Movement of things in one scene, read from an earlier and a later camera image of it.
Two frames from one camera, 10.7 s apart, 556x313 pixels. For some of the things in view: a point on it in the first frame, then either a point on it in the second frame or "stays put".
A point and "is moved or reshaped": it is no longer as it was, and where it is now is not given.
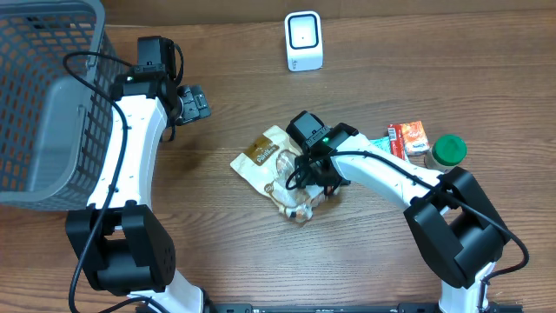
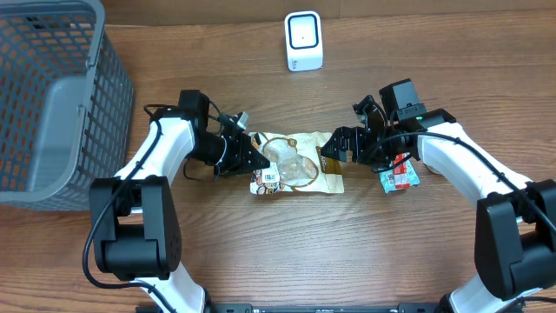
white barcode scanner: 304,41 stays put
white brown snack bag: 266,165 is moved or reshaped
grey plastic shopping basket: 53,131 stays put
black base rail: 401,308 stays put
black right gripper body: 319,176 -> 359,145
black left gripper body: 194,104 -> 232,153
